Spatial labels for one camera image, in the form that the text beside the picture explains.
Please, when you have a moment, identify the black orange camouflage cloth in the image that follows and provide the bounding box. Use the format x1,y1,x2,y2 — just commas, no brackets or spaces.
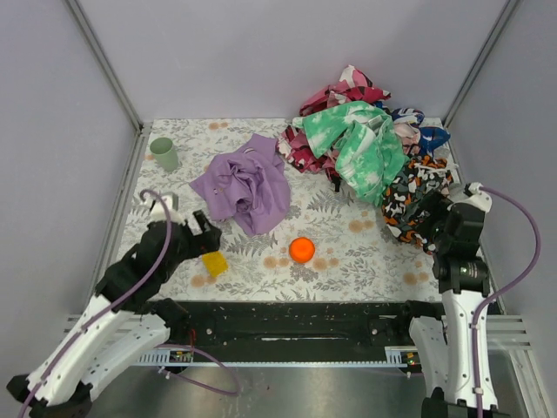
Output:
381,155,453,254

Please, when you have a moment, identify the purple polo shirt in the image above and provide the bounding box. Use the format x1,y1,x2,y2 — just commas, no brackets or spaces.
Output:
190,134,291,237

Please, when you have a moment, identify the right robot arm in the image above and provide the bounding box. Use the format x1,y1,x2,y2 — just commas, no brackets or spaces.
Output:
407,187,503,417

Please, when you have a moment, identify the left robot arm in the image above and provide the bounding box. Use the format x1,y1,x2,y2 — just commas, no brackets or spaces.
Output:
7,211,221,417

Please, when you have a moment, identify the blue white patterned cloth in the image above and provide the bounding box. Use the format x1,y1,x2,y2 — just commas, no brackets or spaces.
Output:
374,102,451,157

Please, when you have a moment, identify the green white tie-dye cloth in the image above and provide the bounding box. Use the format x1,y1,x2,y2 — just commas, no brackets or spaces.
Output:
292,101,408,206

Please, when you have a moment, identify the pink red patterned cloth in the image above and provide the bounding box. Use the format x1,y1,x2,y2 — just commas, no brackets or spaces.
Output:
276,64,392,192

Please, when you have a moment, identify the yellow toy block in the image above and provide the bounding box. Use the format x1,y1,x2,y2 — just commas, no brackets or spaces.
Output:
201,251,228,278

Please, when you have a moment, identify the green plastic cup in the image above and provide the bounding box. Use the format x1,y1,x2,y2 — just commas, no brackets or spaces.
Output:
150,137,179,172

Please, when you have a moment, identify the orange plastic ball toy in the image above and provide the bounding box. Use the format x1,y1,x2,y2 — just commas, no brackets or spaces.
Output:
289,237,315,264

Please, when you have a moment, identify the floral table mat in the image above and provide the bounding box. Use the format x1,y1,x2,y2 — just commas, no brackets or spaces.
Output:
135,118,440,302

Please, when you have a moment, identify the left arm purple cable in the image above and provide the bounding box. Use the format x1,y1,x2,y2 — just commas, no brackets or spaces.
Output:
17,189,243,418

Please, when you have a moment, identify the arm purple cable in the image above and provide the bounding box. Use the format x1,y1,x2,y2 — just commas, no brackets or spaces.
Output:
17,189,243,418
360,185,542,418

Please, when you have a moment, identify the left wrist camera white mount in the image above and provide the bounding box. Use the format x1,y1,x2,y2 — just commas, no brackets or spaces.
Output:
149,192,186,225

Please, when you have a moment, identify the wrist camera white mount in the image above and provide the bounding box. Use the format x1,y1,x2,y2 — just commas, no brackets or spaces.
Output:
149,192,186,225
463,182,493,213

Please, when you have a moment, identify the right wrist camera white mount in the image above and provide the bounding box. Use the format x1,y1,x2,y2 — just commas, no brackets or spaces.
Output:
463,182,493,213

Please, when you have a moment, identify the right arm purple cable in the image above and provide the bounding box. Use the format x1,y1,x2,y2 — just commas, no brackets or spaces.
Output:
360,185,542,418

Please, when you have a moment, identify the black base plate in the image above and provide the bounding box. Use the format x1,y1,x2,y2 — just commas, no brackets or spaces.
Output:
86,300,449,365

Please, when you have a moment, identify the white cable duct rail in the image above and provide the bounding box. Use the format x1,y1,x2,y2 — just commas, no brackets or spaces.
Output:
134,341,421,368

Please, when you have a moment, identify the left aluminium frame post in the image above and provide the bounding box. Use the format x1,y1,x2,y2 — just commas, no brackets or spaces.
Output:
64,0,144,131

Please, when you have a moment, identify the aluminium frame post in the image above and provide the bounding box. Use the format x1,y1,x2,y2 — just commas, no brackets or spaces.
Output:
442,0,521,127
64,0,144,131

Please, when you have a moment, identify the right aluminium frame post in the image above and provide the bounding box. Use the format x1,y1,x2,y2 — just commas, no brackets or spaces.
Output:
442,0,521,127

